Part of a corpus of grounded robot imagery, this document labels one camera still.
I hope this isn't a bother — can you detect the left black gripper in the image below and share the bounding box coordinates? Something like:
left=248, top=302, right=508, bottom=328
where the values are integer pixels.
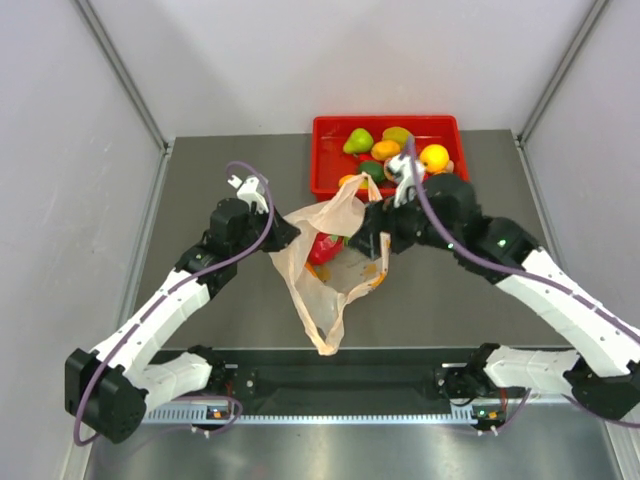
left=232, top=201, right=300, bottom=260

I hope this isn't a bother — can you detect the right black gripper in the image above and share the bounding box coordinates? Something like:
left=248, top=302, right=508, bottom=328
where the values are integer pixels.
left=348, top=184, right=459, bottom=261

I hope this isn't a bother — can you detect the red strawberry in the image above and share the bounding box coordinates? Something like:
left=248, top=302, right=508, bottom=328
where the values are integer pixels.
left=307, top=232, right=344, bottom=266

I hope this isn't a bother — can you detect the translucent banana print plastic bag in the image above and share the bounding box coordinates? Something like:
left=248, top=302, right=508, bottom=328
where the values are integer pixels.
left=270, top=173, right=390, bottom=356

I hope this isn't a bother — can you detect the orange fruit taken from bag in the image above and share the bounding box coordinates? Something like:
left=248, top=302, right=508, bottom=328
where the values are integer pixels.
left=370, top=140, right=402, bottom=161

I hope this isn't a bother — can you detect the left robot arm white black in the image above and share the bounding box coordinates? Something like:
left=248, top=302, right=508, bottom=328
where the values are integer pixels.
left=64, top=198, right=300, bottom=444

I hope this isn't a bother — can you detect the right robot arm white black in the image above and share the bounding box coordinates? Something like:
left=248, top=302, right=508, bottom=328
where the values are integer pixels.
left=349, top=174, right=639, bottom=424

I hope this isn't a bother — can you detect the orange fruit in bag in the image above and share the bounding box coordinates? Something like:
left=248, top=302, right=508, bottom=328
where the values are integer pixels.
left=305, top=262, right=319, bottom=278

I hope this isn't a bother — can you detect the yellow orange fruit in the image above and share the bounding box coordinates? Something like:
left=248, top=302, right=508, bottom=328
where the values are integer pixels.
left=419, top=144, right=450, bottom=174

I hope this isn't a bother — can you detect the green avocado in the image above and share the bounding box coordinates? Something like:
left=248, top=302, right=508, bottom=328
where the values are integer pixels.
left=358, top=160, right=386, bottom=184

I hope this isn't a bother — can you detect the yellow green mango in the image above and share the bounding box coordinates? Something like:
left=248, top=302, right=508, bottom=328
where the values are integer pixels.
left=338, top=174, right=355, bottom=188

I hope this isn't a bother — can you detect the red plastic tray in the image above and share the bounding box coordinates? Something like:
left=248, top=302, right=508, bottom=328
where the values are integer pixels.
left=310, top=115, right=470, bottom=202

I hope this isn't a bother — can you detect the yellow starfruit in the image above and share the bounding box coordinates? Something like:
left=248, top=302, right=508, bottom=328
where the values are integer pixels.
left=382, top=126, right=411, bottom=145

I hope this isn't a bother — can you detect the green pear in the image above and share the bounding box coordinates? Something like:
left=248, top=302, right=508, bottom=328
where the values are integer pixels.
left=343, top=128, right=374, bottom=155

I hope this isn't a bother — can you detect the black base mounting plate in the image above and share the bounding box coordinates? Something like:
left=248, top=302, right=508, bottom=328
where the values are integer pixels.
left=168, top=348, right=506, bottom=405

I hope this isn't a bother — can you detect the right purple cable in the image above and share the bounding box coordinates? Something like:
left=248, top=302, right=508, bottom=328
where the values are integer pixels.
left=402, top=134, right=640, bottom=429

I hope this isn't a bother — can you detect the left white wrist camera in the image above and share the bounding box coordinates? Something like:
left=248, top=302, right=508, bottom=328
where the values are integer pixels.
left=227, top=175, right=269, bottom=214

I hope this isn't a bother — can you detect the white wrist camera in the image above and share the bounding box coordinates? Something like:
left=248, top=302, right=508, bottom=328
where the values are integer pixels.
left=384, top=154, right=426, bottom=208
left=227, top=175, right=269, bottom=214

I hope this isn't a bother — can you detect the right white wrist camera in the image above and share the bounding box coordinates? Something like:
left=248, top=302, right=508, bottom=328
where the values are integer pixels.
left=384, top=154, right=426, bottom=208

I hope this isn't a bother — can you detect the grey slotted cable duct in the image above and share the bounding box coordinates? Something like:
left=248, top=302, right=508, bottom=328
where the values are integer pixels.
left=142, top=403, right=478, bottom=426

